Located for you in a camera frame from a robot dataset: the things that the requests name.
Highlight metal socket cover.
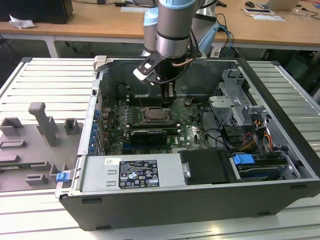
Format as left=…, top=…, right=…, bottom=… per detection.
left=142, top=106, right=174, bottom=124

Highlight yellow red wire bundle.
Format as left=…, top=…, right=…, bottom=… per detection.
left=241, top=119, right=274, bottom=152

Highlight grey parts rack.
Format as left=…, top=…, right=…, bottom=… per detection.
left=0, top=101, right=85, bottom=193

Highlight blue cable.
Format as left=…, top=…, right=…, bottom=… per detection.
left=217, top=23, right=236, bottom=60

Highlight black box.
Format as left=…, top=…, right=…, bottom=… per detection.
left=0, top=0, right=74, bottom=25

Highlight black graphics card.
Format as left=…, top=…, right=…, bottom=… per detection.
left=129, top=129, right=168, bottom=146

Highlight grey case latch handle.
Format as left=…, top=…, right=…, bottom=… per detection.
left=92, top=55, right=109, bottom=73

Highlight green RAM stick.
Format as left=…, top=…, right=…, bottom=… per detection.
left=0, top=163, right=35, bottom=168

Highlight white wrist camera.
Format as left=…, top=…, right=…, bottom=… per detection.
left=132, top=55, right=164, bottom=85

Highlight wooden desk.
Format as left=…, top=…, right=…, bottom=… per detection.
left=0, top=0, right=320, bottom=59

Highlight blue disk carrier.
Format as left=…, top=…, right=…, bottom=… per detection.
left=231, top=154, right=287, bottom=182

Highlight white papers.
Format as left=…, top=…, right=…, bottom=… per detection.
left=241, top=7, right=286, bottom=22

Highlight black RAM slot bank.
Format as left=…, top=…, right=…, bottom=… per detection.
left=128, top=121, right=181, bottom=130
left=127, top=95, right=163, bottom=106

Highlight silver power supply unit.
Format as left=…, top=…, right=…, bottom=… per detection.
left=79, top=153, right=187, bottom=193

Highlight black open PC case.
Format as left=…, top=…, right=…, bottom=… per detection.
left=54, top=55, right=320, bottom=232

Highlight black cable loop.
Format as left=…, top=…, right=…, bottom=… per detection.
left=201, top=102, right=236, bottom=154

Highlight black plastic shroud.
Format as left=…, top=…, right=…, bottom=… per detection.
left=179, top=149, right=237, bottom=186

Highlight blue plastic latch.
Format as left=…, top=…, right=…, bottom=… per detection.
left=56, top=171, right=70, bottom=183

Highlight CPU socket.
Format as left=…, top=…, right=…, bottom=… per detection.
left=140, top=104, right=175, bottom=125

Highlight green motherboard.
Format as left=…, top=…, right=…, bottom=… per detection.
left=101, top=96, right=213, bottom=155

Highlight grey laptop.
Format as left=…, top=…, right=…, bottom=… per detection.
left=266, top=0, right=303, bottom=12

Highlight grey metal drive cage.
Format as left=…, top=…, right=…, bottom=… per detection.
left=208, top=68, right=270, bottom=129

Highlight crumpled white paper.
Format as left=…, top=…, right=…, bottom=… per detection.
left=8, top=13, right=36, bottom=30

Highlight white power adapter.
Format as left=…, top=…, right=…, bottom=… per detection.
left=209, top=46, right=222, bottom=58

